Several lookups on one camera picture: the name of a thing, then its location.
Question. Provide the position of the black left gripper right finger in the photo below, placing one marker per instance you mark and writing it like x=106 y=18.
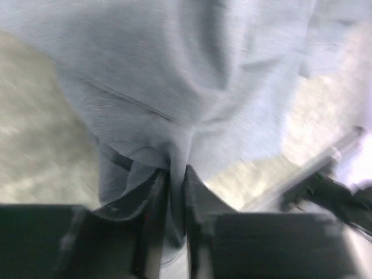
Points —
x=303 y=238

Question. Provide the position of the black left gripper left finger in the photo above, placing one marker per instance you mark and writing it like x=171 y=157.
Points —
x=122 y=239

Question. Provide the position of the grey long sleeve shirt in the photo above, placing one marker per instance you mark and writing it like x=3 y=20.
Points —
x=166 y=84

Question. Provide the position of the aluminium frame rail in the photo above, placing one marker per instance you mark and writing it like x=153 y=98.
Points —
x=319 y=162

